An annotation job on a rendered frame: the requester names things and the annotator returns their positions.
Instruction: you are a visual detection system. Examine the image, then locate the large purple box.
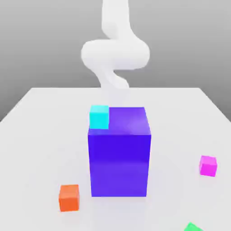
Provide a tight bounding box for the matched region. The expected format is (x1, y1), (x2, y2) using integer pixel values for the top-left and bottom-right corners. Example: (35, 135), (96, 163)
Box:
(87, 106), (152, 198)

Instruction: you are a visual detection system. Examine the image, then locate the small green cube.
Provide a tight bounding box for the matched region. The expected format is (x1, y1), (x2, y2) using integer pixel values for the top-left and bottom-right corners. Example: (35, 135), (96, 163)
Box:
(183, 222), (204, 231)

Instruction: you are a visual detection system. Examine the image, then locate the small orange cube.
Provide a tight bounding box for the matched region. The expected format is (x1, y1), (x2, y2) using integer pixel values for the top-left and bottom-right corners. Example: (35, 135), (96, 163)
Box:
(58, 184), (80, 213)

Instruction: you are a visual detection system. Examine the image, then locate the small cyan cube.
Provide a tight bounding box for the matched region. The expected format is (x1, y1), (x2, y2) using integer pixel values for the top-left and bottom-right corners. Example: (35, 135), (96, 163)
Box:
(89, 105), (110, 130)

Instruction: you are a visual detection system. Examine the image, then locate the small magenta cube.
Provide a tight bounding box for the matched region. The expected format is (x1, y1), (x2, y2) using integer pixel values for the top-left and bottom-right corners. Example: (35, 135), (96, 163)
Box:
(199, 155), (218, 177)

